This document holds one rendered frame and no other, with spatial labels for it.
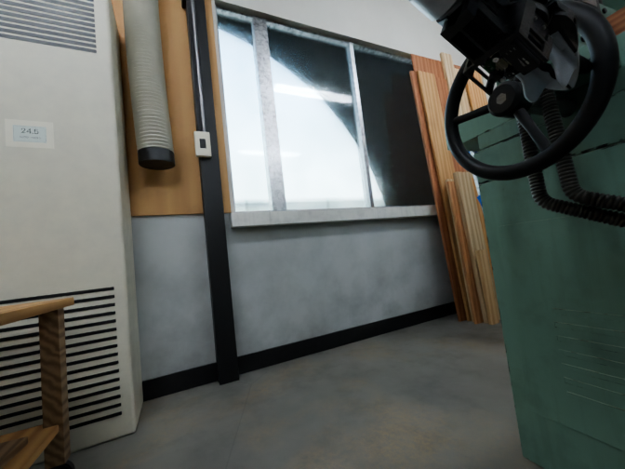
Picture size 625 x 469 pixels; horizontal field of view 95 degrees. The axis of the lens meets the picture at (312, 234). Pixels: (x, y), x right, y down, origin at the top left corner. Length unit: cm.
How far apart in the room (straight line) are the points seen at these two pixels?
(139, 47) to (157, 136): 42
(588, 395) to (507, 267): 29
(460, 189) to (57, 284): 222
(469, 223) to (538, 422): 148
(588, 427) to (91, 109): 176
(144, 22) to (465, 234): 219
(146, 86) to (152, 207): 56
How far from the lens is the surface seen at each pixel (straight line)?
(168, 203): 163
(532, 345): 91
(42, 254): 137
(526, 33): 45
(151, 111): 160
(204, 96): 179
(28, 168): 144
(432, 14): 45
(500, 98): 66
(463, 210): 224
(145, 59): 173
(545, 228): 83
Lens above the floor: 57
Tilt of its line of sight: 4 degrees up
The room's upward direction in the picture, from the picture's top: 7 degrees counter-clockwise
